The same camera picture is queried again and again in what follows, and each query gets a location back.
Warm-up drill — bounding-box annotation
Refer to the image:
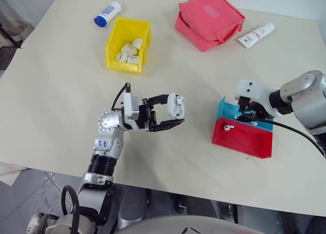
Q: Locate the teal plastic tray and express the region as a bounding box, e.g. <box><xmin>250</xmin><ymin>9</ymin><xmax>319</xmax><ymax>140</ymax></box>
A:
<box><xmin>218</xmin><ymin>96</ymin><xmax>275</xmax><ymax>132</ymax></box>

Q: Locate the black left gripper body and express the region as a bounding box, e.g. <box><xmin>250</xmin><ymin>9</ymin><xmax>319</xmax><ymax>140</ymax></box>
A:
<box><xmin>138</xmin><ymin>98</ymin><xmax>157</xmax><ymax>132</ymax></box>

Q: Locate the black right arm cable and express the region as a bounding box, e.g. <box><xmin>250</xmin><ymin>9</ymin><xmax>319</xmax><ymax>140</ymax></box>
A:
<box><xmin>239</xmin><ymin>113</ymin><xmax>326</xmax><ymax>159</ymax></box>

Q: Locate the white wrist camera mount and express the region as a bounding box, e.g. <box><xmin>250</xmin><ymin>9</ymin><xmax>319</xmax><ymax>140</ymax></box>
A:
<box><xmin>123</xmin><ymin>92</ymin><xmax>141</xmax><ymax>121</ymax></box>
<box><xmin>234</xmin><ymin>79</ymin><xmax>286</xmax><ymax>118</ymax></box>

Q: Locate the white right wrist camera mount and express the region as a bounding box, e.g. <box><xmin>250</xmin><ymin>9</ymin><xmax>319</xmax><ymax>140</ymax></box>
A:
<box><xmin>234</xmin><ymin>79</ymin><xmax>286</xmax><ymax>118</ymax></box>

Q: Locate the red plastic tray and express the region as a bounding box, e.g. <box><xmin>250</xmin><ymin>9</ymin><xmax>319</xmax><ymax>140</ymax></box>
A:
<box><xmin>211</xmin><ymin>116</ymin><xmax>274</xmax><ymax>159</ymax></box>

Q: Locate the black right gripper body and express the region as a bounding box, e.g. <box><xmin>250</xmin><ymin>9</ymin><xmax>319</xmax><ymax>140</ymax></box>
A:
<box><xmin>238</xmin><ymin>96</ymin><xmax>270</xmax><ymax>121</ymax></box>

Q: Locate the yellow plastic bin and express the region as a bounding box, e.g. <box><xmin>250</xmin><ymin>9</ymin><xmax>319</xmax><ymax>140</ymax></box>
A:
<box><xmin>105</xmin><ymin>17</ymin><xmax>152</xmax><ymax>75</ymax></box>

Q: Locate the grey rounded robot leg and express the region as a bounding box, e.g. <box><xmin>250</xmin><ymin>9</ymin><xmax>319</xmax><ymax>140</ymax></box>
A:
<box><xmin>117</xmin><ymin>188</ymin><xmax>151</xmax><ymax>230</ymax></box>

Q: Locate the pink fabric pouch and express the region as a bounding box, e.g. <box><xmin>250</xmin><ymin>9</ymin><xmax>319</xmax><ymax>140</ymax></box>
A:
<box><xmin>174</xmin><ymin>0</ymin><xmax>246</xmax><ymax>52</ymax></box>

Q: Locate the cream table cloth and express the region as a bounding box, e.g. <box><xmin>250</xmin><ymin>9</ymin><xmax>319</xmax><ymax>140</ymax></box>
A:
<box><xmin>0</xmin><ymin>0</ymin><xmax>326</xmax><ymax>210</ymax></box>

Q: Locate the white bottle with blue cap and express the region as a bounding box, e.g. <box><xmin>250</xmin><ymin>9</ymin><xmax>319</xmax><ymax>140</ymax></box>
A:
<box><xmin>93</xmin><ymin>1</ymin><xmax>122</xmax><ymax>28</ymax></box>

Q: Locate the dark metal stand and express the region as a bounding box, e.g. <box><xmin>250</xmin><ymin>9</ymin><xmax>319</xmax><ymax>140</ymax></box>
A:
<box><xmin>0</xmin><ymin>20</ymin><xmax>35</xmax><ymax>50</ymax></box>

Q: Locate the white sneaker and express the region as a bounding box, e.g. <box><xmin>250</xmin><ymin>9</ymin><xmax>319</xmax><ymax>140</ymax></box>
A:
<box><xmin>26</xmin><ymin>213</ymin><xmax>45</xmax><ymax>234</ymax></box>

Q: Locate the cream robot torso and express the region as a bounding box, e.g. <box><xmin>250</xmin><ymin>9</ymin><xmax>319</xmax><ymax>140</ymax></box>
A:
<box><xmin>83</xmin><ymin>214</ymin><xmax>268</xmax><ymax>234</ymax></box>

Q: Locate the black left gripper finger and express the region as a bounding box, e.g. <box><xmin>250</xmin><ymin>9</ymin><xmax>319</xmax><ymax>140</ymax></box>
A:
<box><xmin>147</xmin><ymin>93</ymin><xmax>171</xmax><ymax>109</ymax></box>
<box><xmin>150</xmin><ymin>118</ymin><xmax>186</xmax><ymax>133</ymax></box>

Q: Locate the white earbud case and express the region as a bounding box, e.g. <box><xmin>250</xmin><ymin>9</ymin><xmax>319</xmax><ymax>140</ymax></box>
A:
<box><xmin>166</xmin><ymin>92</ymin><xmax>186</xmax><ymax>118</ymax></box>

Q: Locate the white cosmetic tube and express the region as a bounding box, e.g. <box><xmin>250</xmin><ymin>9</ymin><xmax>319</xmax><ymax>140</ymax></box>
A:
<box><xmin>237</xmin><ymin>22</ymin><xmax>276</xmax><ymax>49</ymax></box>

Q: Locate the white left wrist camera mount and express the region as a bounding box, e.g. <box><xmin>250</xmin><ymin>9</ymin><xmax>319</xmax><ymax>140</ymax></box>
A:
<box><xmin>123</xmin><ymin>92</ymin><xmax>141</xmax><ymax>121</ymax></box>

